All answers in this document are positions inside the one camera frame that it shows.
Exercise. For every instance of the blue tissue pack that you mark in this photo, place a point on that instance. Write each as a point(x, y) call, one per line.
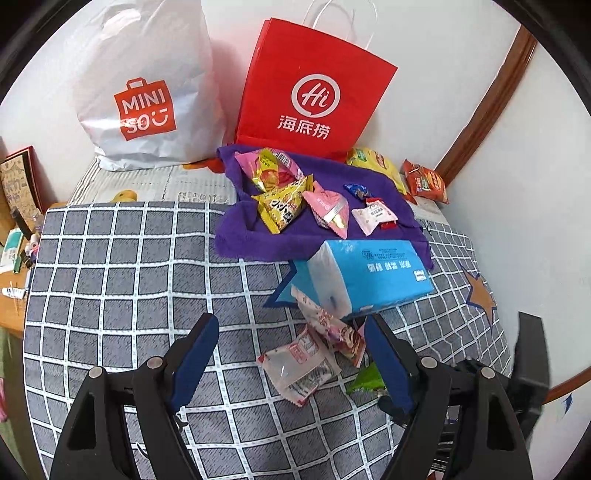
point(369, 277)

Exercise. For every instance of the red paper bag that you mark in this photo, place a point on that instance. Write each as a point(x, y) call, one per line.
point(272, 92)

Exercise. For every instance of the wooden wall trim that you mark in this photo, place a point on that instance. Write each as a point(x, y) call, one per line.
point(568, 383)
point(498, 87)

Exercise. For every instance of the yellow barcode snack packet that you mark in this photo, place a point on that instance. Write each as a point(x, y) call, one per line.
point(268, 159)

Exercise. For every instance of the white red snack packet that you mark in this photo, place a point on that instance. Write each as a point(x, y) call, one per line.
point(295, 364)

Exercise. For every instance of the small white tube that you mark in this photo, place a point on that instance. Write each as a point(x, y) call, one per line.
point(11, 290)

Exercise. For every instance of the yellow green snack packet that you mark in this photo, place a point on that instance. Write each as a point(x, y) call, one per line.
point(374, 164)

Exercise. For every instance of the pink patterned snack packet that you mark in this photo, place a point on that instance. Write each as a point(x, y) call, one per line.
point(332, 327)

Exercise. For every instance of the wooden desk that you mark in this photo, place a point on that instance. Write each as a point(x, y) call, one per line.
point(9, 314)

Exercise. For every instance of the blue candy wrapper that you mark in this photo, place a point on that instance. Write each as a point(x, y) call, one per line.
point(356, 189)

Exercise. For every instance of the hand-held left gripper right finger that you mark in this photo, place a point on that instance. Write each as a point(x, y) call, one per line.
point(388, 364)

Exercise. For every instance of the purple towel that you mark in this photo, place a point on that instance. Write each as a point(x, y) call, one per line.
point(240, 230)

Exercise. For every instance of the fruit print cloth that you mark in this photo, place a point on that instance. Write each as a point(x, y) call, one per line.
point(184, 184)

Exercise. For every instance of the red orange snack packet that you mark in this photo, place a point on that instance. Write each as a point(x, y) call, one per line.
point(425, 182)

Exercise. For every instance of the yellow black print snack packet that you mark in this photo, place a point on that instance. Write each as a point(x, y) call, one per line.
point(281, 205)

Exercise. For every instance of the grey checkered blanket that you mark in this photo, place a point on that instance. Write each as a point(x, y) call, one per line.
point(115, 277)

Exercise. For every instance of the white green tube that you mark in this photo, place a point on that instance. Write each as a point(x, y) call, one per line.
point(11, 249)

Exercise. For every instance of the white pink candy packet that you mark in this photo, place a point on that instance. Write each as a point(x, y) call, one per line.
point(371, 214)

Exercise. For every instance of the pink triangular snack packet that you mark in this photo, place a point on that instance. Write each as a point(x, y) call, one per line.
point(323, 201)

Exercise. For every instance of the white plastic shopping bag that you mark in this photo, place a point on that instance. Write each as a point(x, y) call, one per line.
point(161, 55)

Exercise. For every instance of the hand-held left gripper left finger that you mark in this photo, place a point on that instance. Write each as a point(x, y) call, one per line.
point(196, 355)

